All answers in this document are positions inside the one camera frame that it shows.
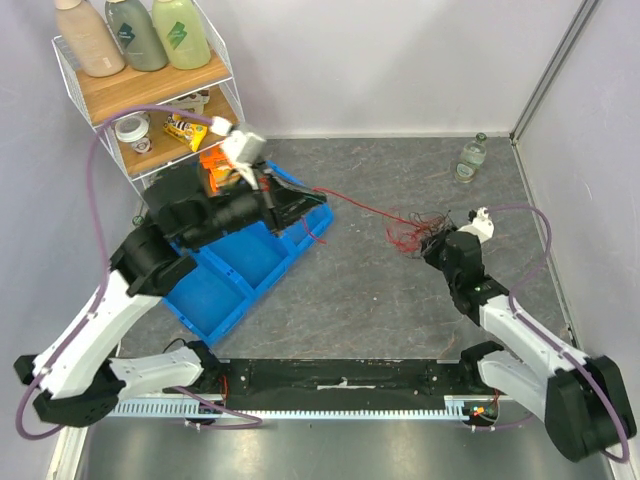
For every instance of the white lidded cup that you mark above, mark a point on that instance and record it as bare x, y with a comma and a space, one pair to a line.
134, 131

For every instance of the grey-green bottle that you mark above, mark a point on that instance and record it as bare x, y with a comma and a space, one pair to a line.
132, 27

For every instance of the clear glass bottle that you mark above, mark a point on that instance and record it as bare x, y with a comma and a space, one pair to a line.
471, 159

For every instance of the beige bottle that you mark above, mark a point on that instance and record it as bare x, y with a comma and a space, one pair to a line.
88, 37

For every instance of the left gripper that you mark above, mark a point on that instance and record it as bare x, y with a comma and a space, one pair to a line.
284, 200

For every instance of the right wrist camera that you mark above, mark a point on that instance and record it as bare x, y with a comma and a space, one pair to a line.
480, 224

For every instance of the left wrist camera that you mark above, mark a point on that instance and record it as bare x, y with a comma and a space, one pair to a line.
241, 145

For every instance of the grey cable duct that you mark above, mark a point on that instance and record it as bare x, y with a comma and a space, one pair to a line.
183, 407

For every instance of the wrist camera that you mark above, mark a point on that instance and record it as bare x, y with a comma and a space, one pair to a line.
480, 224
241, 145

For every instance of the light green bottle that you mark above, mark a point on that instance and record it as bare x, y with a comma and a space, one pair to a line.
181, 32

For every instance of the white wire wooden shelf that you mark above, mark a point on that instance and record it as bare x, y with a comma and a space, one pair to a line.
99, 98

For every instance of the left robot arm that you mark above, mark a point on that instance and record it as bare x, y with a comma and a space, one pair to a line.
76, 382

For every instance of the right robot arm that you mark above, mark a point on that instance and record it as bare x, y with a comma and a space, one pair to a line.
581, 400

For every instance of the orange snack packets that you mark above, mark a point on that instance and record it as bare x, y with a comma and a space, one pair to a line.
216, 170

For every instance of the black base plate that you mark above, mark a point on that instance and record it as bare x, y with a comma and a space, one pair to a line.
338, 384

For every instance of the yellow snack bag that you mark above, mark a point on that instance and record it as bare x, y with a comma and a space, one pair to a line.
185, 131

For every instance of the white yoghurt tub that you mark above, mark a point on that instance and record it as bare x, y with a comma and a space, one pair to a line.
194, 102

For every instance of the blue three-compartment bin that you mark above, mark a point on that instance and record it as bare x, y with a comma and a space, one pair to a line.
236, 271

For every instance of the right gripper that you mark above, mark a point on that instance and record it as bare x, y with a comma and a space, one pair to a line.
435, 244

